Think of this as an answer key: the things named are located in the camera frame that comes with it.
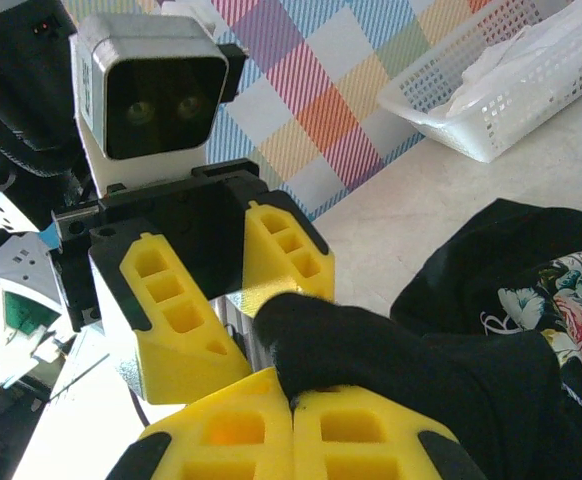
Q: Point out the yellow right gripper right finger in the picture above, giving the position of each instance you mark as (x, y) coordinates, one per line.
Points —
(351, 460)

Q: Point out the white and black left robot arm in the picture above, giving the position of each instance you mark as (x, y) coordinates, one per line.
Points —
(18, 255)

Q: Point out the white perforated plastic basket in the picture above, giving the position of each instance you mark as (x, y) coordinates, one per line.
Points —
(471, 135)

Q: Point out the crumpled white cloth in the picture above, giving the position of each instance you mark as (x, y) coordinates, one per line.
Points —
(521, 65)

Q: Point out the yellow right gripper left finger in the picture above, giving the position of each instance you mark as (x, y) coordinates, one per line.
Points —
(231, 460)

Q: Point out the black floral print t-shirt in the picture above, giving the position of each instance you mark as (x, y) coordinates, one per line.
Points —
(421, 370)

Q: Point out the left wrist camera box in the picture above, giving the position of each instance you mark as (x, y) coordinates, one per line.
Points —
(156, 90)

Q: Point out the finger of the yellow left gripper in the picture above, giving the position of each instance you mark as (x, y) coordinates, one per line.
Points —
(268, 272)
(186, 360)

